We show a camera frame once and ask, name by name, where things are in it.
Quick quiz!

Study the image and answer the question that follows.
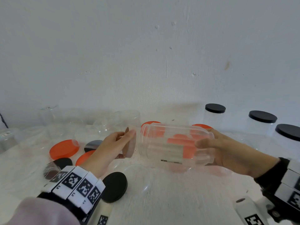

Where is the person's left hand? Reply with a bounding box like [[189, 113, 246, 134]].
[[81, 129, 137, 178]]

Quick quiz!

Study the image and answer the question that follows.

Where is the person's right hand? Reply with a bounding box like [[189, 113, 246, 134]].
[[195, 128, 281, 178]]

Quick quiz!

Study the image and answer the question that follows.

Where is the dark round jar lid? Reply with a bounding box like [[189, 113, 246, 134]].
[[122, 127, 137, 159]]

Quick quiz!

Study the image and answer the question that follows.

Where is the clear labelled plastic jar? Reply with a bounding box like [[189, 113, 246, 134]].
[[138, 123, 215, 173]]

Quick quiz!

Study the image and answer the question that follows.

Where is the person's left forearm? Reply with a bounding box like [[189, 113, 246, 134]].
[[7, 197, 81, 225]]

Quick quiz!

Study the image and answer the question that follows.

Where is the clear jar with black lid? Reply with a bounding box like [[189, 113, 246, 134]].
[[272, 124, 300, 162], [202, 103, 226, 132], [245, 110, 278, 140]]

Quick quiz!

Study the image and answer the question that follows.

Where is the black jar lid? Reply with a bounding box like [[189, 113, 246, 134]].
[[101, 172, 128, 204], [43, 158, 73, 180], [84, 140, 104, 153]]

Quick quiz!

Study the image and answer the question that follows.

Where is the left wrist marker band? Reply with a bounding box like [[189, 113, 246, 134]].
[[37, 165, 106, 224]]

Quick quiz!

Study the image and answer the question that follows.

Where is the wrist marker band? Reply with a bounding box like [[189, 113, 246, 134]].
[[37, 165, 106, 224], [254, 157, 300, 223]]

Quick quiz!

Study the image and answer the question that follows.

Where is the cluster of empty clear jars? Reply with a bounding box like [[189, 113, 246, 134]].
[[0, 105, 154, 200]]

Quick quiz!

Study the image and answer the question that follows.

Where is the white marker block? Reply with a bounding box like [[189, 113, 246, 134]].
[[233, 196, 274, 225], [92, 201, 113, 225]]

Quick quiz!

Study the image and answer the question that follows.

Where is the right wrist marker band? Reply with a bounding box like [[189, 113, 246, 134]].
[[254, 157, 300, 223]]

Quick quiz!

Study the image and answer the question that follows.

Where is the black cable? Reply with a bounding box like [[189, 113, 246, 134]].
[[0, 112, 9, 129]]

